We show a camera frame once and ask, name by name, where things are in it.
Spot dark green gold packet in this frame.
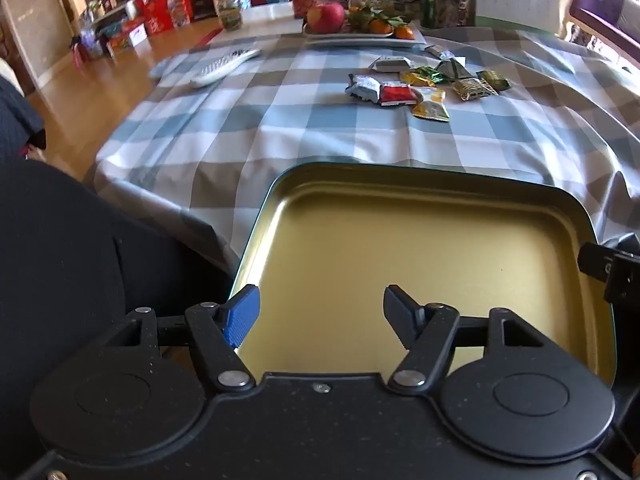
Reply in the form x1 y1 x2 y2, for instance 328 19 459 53
476 70 511 92

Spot white elongated snack packet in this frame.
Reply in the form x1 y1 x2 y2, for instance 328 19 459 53
368 55 413 73

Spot gold candy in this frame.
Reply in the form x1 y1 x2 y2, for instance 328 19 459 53
399 71 436 88

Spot person's left leg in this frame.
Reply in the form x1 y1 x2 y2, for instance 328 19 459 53
0 157 236 480

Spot yellow green snack packet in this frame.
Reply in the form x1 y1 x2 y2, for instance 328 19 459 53
411 101 451 122

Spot glass jar green label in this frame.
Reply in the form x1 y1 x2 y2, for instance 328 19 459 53
216 0 244 31

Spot red gift boxes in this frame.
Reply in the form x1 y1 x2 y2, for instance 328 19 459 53
142 0 193 36

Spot red white snack packet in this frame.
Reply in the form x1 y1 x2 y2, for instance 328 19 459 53
378 85 420 107

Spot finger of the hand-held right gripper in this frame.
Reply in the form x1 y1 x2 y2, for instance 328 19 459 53
577 242 640 306

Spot white remote control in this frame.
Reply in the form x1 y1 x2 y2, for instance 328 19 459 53
190 48 262 88

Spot green gold metal tin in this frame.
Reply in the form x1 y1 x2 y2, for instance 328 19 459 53
229 161 617 388

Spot white fruit plate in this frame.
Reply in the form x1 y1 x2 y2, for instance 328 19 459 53
301 20 421 49

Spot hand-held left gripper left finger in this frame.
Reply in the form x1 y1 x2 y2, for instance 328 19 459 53
102 284 262 394

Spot green white snack packet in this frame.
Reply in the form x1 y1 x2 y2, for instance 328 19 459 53
434 57 473 82

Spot checkered tablecloth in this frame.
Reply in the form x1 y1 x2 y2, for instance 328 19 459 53
82 25 640 281

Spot green can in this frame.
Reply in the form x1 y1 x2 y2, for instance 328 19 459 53
420 0 443 29

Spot red apple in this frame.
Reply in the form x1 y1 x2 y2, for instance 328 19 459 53
306 1 347 35

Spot green wrapped candy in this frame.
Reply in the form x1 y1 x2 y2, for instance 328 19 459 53
417 66 450 86

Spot white black snack packet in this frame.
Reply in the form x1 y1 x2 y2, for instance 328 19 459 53
344 74 383 103

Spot gold brown patterned packet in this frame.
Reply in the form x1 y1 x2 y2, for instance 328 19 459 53
452 77 499 102

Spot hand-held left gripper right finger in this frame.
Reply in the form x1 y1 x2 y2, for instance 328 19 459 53
382 284 548 394

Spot clear snack jar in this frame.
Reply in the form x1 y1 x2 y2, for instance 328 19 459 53
436 0 471 29

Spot purple sofa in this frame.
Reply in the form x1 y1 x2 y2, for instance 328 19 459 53
565 0 640 68

